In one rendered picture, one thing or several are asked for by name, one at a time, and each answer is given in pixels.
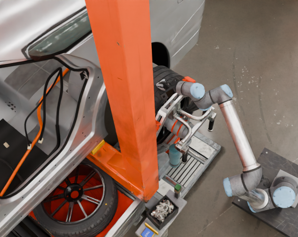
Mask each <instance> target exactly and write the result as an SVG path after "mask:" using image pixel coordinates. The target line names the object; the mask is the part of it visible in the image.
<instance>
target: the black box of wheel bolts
mask: <svg viewBox="0 0 298 237"><path fill-rule="evenodd" d="M178 211H179V207H178V206H177V205H176V204H175V203H174V202H173V201H172V200H170V198H169V197H168V196H167V195H165V196H164V197H162V198H161V199H160V200H159V201H158V202H157V203H156V204H155V205H154V206H153V207H152V208H151V209H150V210H149V211H147V212H146V214H147V218H148V219H149V220H150V221H151V222H152V223H153V224H154V225H155V226H156V227H157V228H158V229H159V230H161V229H162V228H163V227H164V226H165V225H166V224H167V223H168V222H169V221H170V220H171V219H172V218H173V217H174V216H175V215H176V214H177V213H178Z"/></svg>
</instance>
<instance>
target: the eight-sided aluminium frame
mask: <svg viewBox="0 0 298 237"><path fill-rule="evenodd" d="M178 96H179V97H178ZM177 97H178V98H177ZM184 97H187V106H186V108H187V109H188V108H189V106H190V104H191V102H192V99H191V98H190V97H189V96H184V95H179V94H177V93H175V94H173V95H172V97H171V98H170V99H169V100H168V101H167V102H166V103H165V104H164V105H163V106H162V107H161V108H160V110H159V111H158V113H157V116H156V121H159V120H160V118H161V116H162V118H161V120H160V123H161V126H160V128H159V130H158V132H156V136H158V134H159V132H160V130H161V128H162V126H163V124H164V122H165V120H166V118H167V117H168V115H169V114H170V113H171V112H172V110H173V109H174V108H175V107H176V106H177V105H178V104H179V102H180V101H181V100H182V99H183V98H184ZM176 98H177V99H176ZM175 99H176V100H175ZM173 100H175V101H174V103H173V104H172V105H171V106H170V107H169V108H168V106H169V105H170V103H171V102H172V101H173ZM167 108H168V109H167ZM186 119H187V120H188V121H189V120H190V118H188V117H187V118H186ZM174 135H175V134H173V133H170V135H169V136H168V137H167V138H166V139H165V140H164V142H163V143H161V144H159V145H157V154H161V153H163V152H166V151H167V150H169V147H170V145H171V144H173V143H174V142H175V141H176V140H177V139H178V136H177V135H175V136H174ZM173 136H174V137H173ZM172 137H173V139H172V140H171V141H170V142H169V140H170V139H171V138H172ZM168 142H169V143H168ZM167 143H168V144H167Z"/></svg>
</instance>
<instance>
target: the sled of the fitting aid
mask: <svg viewBox="0 0 298 237"><path fill-rule="evenodd" d="M191 141H192V139H190V140H189V141H188V142H187V144H186V145H187V146H189V145H190V144H191ZM170 168H171V166H170V165H169V161H168V162H167V164H166V165H165V166H164V167H163V168H162V170H161V171H160V172H159V173H158V179H159V181H160V180H161V179H162V178H163V176H164V175H165V174H166V173H167V172H168V170H169V169H170Z"/></svg>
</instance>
